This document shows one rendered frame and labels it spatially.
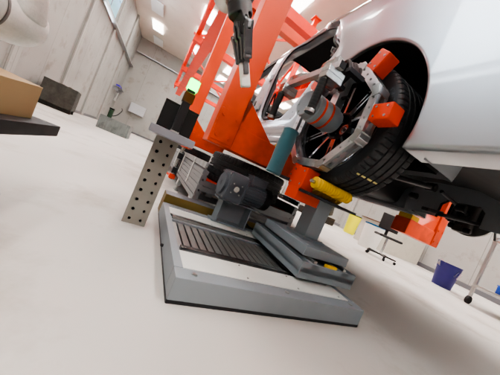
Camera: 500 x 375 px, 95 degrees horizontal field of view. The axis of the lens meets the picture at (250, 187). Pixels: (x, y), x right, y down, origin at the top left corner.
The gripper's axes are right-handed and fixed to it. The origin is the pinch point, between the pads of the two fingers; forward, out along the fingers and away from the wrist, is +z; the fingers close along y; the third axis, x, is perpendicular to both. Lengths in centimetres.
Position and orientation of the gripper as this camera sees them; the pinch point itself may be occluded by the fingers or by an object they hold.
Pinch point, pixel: (244, 75)
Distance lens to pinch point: 81.1
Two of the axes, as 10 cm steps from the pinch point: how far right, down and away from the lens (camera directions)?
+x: 9.0, -1.5, 4.0
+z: 0.7, 9.8, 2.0
